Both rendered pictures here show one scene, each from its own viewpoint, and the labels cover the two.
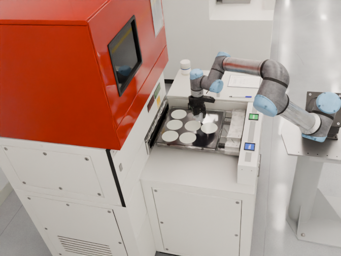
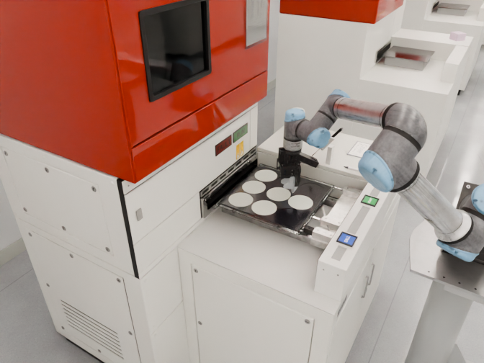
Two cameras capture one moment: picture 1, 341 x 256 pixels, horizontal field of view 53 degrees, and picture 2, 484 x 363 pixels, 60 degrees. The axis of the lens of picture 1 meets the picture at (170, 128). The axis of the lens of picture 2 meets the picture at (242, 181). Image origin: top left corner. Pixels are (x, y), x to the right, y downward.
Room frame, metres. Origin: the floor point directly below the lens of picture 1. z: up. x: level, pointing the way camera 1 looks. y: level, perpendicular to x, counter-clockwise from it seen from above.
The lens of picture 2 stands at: (0.20, -0.27, 1.89)
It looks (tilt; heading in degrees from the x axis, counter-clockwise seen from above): 33 degrees down; 11
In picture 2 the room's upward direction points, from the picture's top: straight up
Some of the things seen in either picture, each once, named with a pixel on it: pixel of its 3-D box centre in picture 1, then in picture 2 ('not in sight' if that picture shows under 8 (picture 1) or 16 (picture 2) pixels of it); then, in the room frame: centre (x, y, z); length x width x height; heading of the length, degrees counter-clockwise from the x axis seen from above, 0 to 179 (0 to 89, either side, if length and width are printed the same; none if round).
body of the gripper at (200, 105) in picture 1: (197, 103); (289, 160); (1.65, -0.17, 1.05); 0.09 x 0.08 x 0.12; 112
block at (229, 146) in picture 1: (232, 146); (324, 235); (1.42, -0.33, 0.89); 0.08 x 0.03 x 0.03; 70
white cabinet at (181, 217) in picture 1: (212, 173); (299, 277); (1.68, -0.26, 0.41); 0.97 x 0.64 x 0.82; 160
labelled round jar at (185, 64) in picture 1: (185, 67); not in sight; (2.16, -0.16, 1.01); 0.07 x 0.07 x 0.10
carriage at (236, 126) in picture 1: (235, 132); (338, 218); (1.56, -0.38, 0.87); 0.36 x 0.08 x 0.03; 160
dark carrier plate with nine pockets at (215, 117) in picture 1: (191, 126); (276, 194); (1.64, -0.13, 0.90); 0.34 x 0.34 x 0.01; 70
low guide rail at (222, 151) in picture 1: (197, 148); (275, 226); (1.50, -0.15, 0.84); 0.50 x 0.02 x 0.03; 70
